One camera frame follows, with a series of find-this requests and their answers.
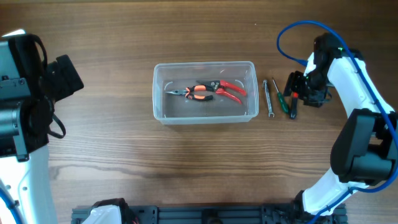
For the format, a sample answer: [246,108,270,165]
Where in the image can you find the blue cable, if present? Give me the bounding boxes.
[276,20,398,224]
[0,186,24,224]

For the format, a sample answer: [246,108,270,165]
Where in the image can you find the right blue cable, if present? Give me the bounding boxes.
[276,20,398,224]

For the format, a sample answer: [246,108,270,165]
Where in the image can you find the orange black needle-nose pliers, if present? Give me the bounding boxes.
[166,85,213,101]

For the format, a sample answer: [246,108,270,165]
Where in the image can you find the silver wrench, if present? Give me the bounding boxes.
[262,80,275,118]

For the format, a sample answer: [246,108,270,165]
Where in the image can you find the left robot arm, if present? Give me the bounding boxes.
[1,29,84,223]

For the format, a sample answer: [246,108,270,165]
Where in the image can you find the clear plastic container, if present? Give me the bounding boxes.
[152,61,259,125]

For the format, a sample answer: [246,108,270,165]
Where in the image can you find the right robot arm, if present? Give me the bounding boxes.
[284,32,397,223]

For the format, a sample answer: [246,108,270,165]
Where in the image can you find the red black screwdriver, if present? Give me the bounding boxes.
[289,92,299,119]

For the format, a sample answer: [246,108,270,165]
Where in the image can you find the green handled screwdriver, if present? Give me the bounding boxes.
[272,78,289,114]

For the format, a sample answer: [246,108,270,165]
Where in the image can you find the left blue cable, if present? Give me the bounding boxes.
[0,186,24,224]

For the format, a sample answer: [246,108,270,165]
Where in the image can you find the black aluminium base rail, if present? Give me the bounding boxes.
[71,198,348,224]

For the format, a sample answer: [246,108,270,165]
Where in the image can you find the red handled snips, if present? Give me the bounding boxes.
[194,80,246,104]

